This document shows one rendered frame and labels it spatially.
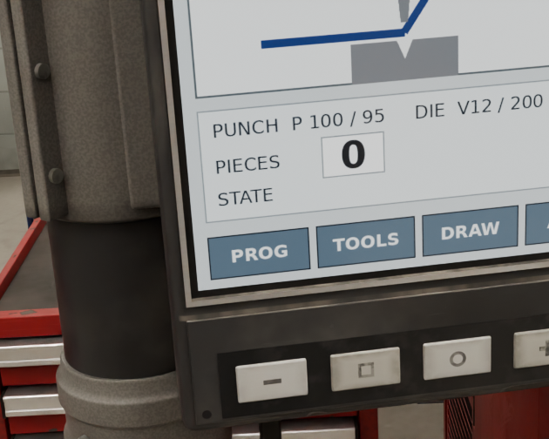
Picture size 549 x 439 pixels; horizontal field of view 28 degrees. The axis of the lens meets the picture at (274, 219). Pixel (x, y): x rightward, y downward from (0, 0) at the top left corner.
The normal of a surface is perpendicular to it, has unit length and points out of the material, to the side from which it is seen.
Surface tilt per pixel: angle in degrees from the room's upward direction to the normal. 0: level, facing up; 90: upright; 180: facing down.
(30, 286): 0
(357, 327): 90
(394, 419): 0
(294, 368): 90
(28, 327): 90
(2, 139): 90
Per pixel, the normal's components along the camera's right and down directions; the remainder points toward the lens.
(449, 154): 0.15, 0.32
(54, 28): -0.30, 0.33
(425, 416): -0.06, -0.94
